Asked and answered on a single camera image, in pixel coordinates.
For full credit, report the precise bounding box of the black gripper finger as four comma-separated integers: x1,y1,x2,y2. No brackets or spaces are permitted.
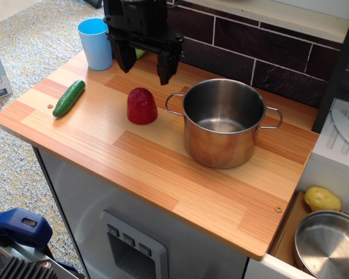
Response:
157,51,179,85
112,38,137,73

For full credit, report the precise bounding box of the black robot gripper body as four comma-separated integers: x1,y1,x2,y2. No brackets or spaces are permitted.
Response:
104,1,184,60

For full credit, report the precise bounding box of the stainless steel pot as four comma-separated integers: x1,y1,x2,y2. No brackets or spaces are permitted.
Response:
179,78,269,169

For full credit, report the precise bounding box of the yellow toy potato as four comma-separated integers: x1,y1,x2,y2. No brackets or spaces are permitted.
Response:
304,187,341,212

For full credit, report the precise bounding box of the light green toy vegetable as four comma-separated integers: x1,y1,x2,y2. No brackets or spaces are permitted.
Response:
135,48,145,59

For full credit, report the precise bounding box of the light blue plastic cup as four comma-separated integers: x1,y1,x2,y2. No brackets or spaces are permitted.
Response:
77,18,113,71

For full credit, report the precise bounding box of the green toy cucumber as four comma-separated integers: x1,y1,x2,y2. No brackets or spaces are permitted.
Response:
52,80,86,118

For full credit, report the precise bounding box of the white dish rack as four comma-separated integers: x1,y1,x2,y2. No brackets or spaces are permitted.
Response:
315,99,349,166

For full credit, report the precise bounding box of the brass countertop screw right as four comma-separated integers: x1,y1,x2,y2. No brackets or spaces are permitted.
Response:
275,206,282,213

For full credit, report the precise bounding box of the blue clamp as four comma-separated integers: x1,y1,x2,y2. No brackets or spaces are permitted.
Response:
0,208,53,249

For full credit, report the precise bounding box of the steel pan in sink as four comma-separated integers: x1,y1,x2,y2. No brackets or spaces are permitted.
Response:
294,210,349,278

